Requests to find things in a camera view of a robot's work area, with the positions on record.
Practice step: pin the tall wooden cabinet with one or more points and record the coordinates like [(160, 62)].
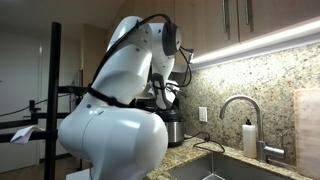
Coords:
[(95, 56)]

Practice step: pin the wooden cutting board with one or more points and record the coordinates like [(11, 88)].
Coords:
[(308, 133)]

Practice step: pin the black rice cooker lid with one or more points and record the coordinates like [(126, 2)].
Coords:
[(173, 116)]

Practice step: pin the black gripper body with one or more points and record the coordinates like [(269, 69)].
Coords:
[(145, 102)]

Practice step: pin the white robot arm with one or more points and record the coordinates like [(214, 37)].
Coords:
[(116, 143)]

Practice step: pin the stainless steel sink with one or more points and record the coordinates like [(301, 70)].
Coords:
[(230, 166)]

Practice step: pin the white wall outlet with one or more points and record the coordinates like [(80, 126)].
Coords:
[(202, 114)]

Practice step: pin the white folded paper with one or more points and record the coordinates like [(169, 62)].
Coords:
[(25, 134)]

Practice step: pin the white soap bottle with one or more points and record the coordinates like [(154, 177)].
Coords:
[(249, 140)]

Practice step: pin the silver curved faucet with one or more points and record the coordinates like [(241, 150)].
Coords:
[(258, 116)]

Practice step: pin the stainless steel rice cooker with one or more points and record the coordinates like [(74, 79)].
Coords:
[(176, 133)]

